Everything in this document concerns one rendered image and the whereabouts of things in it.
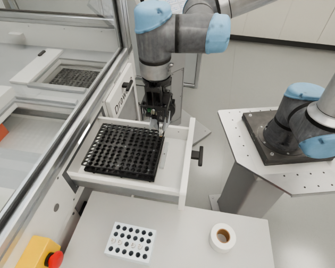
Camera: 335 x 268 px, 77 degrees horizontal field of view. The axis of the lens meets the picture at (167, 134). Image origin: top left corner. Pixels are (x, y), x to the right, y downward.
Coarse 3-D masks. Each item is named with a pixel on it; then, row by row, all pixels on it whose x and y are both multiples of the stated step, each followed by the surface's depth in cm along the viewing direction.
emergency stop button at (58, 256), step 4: (56, 252) 48; (60, 252) 48; (52, 256) 47; (56, 256) 47; (60, 256) 48; (48, 260) 47; (52, 260) 46; (56, 260) 47; (60, 260) 48; (48, 264) 48; (52, 264) 46; (56, 264) 47; (60, 264) 48
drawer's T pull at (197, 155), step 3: (201, 147) 66; (192, 150) 65; (195, 150) 65; (201, 150) 65; (192, 153) 64; (195, 153) 64; (198, 153) 64; (201, 153) 64; (192, 156) 63; (195, 156) 63; (198, 156) 63; (201, 156) 63; (192, 159) 64; (195, 159) 64; (198, 159) 63; (201, 159) 63; (198, 162) 62; (201, 162) 62; (198, 165) 62; (201, 165) 62
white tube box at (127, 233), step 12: (120, 228) 60; (132, 228) 61; (144, 228) 60; (108, 240) 58; (132, 240) 58; (144, 240) 58; (108, 252) 56; (120, 252) 56; (132, 252) 58; (144, 252) 56; (144, 264) 57
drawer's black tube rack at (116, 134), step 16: (112, 128) 73; (128, 128) 73; (144, 128) 73; (96, 144) 68; (112, 144) 68; (128, 144) 68; (144, 144) 68; (96, 160) 64; (112, 160) 64; (128, 160) 64; (144, 160) 64; (128, 176) 63; (144, 176) 64
